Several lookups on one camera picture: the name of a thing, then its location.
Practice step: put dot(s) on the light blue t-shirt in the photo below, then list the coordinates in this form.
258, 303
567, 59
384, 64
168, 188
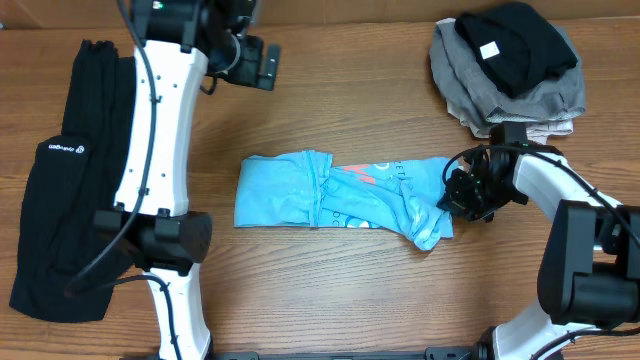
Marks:
305, 189

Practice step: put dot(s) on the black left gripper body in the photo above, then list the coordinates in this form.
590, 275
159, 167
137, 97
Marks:
235, 60

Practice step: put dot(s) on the folded grey garment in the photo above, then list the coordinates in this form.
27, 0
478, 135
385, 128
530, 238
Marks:
500, 95

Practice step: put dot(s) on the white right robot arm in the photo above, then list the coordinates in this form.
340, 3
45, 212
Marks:
588, 279

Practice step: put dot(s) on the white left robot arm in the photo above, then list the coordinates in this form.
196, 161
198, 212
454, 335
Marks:
178, 44

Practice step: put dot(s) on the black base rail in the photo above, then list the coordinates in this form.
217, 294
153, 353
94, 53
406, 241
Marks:
340, 355

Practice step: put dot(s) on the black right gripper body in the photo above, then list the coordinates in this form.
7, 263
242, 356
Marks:
479, 194

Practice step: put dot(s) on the black garment at left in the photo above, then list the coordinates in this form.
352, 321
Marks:
75, 174

